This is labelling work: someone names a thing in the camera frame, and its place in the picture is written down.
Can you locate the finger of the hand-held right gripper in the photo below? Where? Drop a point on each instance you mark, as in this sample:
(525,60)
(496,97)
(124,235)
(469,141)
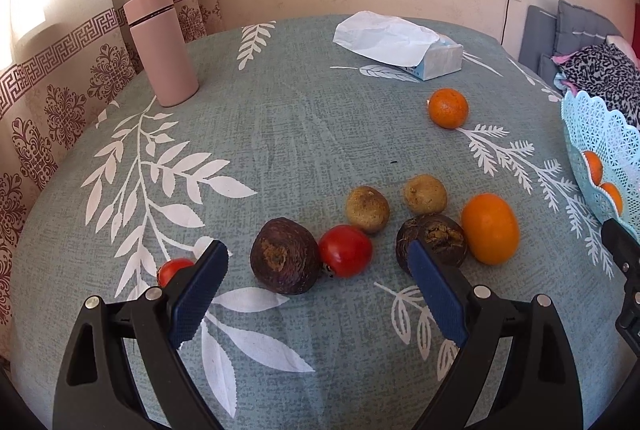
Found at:
(620,240)

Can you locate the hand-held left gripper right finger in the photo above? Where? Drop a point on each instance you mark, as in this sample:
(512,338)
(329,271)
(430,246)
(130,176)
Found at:
(440,290)

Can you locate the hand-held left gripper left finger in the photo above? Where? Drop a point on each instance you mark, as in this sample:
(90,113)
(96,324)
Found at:
(197,295)

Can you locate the small red tomato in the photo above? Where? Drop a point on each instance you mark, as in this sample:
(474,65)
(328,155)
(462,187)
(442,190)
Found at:
(171,271)

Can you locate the dark brown avocado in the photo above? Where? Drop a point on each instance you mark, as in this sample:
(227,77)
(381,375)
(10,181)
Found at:
(285,256)
(440,235)

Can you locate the large smooth orange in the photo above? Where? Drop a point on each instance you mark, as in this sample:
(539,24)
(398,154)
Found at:
(490,229)

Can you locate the light blue lattice basket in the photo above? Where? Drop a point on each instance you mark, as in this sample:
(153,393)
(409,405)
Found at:
(607,144)

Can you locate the brown kiwi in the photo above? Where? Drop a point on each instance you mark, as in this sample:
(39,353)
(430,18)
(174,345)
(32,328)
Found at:
(425,195)
(367,209)

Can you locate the large red tomato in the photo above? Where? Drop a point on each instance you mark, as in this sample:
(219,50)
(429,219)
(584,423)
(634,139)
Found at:
(345,251)

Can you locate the dimpled orange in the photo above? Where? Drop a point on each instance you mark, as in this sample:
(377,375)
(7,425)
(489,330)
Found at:
(448,108)

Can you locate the small orange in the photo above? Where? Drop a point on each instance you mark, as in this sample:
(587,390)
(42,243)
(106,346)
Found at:
(612,197)
(594,167)

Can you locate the leopard print cloth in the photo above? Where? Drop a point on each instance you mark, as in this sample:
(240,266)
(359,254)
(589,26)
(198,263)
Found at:
(602,74)

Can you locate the grey-green leaf print tablecloth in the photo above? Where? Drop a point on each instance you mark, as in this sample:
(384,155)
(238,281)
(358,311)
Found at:
(300,139)

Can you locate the pale pink pillow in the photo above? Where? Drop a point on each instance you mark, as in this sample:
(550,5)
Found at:
(625,47)

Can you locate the grey padded headboard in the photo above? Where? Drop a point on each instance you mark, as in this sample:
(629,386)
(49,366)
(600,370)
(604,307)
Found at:
(537,39)

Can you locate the grey cushion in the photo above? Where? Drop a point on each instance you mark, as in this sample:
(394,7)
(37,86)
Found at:
(582,24)

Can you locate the light blue tissue pack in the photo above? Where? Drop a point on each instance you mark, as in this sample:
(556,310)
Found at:
(442,59)

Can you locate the pink thermos bottle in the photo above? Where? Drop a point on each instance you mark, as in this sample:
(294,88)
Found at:
(160,49)

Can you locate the white tissue sheet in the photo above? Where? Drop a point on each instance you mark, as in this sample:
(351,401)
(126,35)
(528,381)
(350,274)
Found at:
(385,37)

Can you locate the beige patterned curtain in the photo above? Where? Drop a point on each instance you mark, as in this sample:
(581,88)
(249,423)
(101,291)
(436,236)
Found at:
(60,74)

